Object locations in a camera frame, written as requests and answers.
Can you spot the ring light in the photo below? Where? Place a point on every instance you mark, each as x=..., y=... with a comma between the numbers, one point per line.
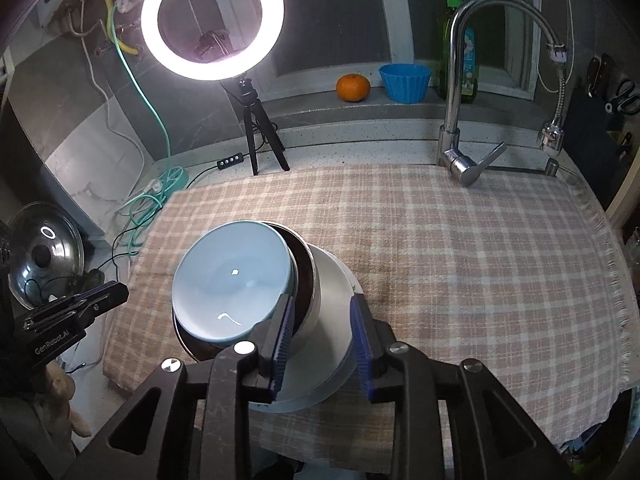
x=213, y=40

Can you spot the orange fruit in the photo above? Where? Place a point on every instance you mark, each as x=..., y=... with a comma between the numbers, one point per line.
x=353, y=88

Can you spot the black tripod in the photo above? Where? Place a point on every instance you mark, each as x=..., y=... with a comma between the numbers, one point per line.
x=255, y=120

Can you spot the white deep plate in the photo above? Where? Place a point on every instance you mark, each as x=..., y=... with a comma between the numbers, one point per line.
x=325, y=363

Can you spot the light blue ceramic bowl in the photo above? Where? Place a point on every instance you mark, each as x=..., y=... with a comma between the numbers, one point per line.
x=230, y=279

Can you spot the glass pot lid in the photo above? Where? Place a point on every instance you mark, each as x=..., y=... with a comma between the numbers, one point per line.
x=47, y=254

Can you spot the beige plaid cloth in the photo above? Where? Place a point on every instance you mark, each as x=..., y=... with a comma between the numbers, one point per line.
x=520, y=271

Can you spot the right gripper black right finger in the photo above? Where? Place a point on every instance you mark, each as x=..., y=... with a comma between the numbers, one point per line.
x=492, y=437

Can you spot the black inline light remote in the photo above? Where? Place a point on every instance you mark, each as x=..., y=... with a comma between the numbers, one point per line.
x=230, y=161

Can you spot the large stainless steel bowl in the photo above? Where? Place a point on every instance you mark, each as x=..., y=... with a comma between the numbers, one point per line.
x=306, y=300

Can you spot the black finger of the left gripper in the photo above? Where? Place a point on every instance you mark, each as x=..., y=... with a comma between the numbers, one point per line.
x=100, y=300

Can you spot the gloved left hand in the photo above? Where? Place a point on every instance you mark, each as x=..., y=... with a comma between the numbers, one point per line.
x=58, y=416

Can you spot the blue plastic cup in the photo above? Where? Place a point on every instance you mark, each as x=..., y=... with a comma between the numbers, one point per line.
x=405, y=83

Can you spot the black scissors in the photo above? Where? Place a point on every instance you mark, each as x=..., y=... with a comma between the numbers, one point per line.
x=624, y=101

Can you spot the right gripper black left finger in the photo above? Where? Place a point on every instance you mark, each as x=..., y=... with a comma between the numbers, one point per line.
x=192, y=419

